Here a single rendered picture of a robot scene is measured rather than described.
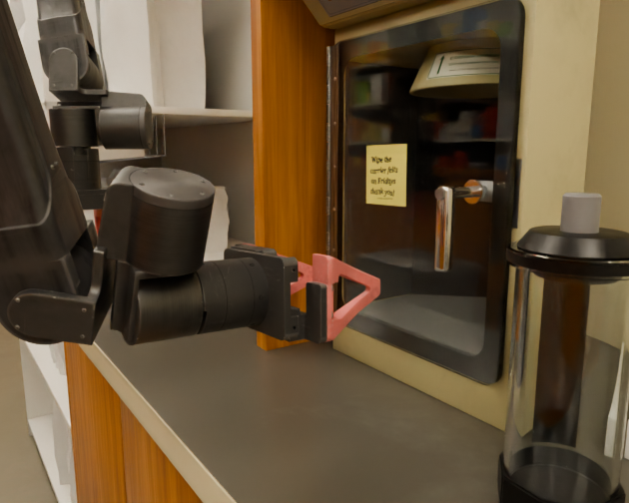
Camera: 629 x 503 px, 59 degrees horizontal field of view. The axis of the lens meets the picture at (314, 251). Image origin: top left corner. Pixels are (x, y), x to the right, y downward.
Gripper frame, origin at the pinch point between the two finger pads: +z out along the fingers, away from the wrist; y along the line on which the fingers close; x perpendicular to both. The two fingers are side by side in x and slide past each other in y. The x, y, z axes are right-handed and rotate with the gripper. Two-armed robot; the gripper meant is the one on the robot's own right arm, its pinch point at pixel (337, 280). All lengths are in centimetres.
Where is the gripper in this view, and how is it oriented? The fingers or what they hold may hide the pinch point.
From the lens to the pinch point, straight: 51.8
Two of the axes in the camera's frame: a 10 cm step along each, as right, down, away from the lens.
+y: -5.8, -0.8, 8.1
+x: 0.1, 9.9, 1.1
